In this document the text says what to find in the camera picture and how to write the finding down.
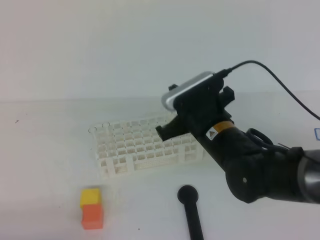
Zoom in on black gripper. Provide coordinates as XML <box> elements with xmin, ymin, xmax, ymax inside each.
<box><xmin>155</xmin><ymin>72</ymin><xmax>235</xmax><ymax>141</ymax></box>

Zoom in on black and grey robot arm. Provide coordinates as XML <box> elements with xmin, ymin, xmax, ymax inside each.
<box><xmin>156</xmin><ymin>71</ymin><xmax>320</xmax><ymax>204</ymax></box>

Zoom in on white test tube rack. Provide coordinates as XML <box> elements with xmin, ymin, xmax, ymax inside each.
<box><xmin>91</xmin><ymin>113</ymin><xmax>205</xmax><ymax>179</ymax></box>

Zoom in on clear test tube in rack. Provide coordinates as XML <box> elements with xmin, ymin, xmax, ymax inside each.
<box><xmin>88</xmin><ymin>126</ymin><xmax>98</xmax><ymax>134</ymax></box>

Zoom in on black round-headed stand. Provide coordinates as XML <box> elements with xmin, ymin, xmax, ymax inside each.
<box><xmin>177</xmin><ymin>185</ymin><xmax>204</xmax><ymax>240</ymax></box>

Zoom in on yellow cube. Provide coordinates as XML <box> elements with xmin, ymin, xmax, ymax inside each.
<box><xmin>80</xmin><ymin>188</ymin><xmax>102</xmax><ymax>209</ymax></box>

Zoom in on orange cube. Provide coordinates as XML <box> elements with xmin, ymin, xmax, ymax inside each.
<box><xmin>81</xmin><ymin>203</ymin><xmax>104</xmax><ymax>230</ymax></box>

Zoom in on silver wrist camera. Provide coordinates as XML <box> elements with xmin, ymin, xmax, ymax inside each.
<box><xmin>161</xmin><ymin>71</ymin><xmax>215</xmax><ymax>112</ymax></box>

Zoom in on black camera cable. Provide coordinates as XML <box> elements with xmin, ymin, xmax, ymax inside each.
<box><xmin>214</xmin><ymin>59</ymin><xmax>320</xmax><ymax>121</ymax></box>

